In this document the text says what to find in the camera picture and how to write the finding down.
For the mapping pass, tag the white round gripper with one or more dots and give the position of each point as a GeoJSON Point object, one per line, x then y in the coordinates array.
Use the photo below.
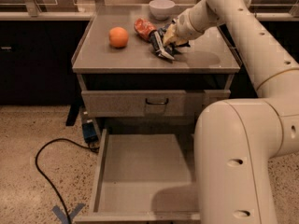
{"type": "Point", "coordinates": [184, 27]}

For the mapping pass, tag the blue chip bag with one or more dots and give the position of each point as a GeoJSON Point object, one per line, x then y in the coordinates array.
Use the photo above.
{"type": "Point", "coordinates": [162, 51]}

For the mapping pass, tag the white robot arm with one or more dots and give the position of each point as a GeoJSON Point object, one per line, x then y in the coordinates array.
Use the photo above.
{"type": "Point", "coordinates": [235, 138]}

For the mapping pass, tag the grey drawer cabinet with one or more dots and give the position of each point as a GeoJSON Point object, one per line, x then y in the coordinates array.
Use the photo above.
{"type": "Point", "coordinates": [208, 55]}

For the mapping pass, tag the grey top drawer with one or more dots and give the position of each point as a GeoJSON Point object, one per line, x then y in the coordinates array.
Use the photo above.
{"type": "Point", "coordinates": [116, 104]}

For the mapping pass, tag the open grey middle drawer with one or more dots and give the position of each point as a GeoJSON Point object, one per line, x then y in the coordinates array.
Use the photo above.
{"type": "Point", "coordinates": [144, 177]}

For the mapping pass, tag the long white counter ledge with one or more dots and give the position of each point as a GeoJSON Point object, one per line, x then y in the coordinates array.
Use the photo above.
{"type": "Point", "coordinates": [86, 16]}

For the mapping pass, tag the crushed red soda can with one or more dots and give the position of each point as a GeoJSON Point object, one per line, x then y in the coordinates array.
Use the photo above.
{"type": "Point", "coordinates": [143, 28]}

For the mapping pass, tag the white bowl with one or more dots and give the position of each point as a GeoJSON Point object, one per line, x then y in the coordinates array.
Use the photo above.
{"type": "Point", "coordinates": [161, 9]}

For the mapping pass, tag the orange fruit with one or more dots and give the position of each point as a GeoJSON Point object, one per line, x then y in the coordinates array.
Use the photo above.
{"type": "Point", "coordinates": [118, 37]}

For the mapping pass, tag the blue power box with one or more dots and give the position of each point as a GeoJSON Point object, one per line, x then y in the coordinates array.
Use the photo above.
{"type": "Point", "coordinates": [89, 133]}

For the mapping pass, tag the dark base cabinets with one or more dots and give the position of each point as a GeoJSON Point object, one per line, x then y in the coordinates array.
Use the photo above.
{"type": "Point", "coordinates": [36, 69]}

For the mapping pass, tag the blue tape cross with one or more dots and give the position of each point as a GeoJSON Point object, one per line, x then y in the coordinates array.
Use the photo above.
{"type": "Point", "coordinates": [67, 218]}

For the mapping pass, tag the black drawer handle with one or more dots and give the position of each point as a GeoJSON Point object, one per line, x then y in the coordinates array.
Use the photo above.
{"type": "Point", "coordinates": [164, 102]}

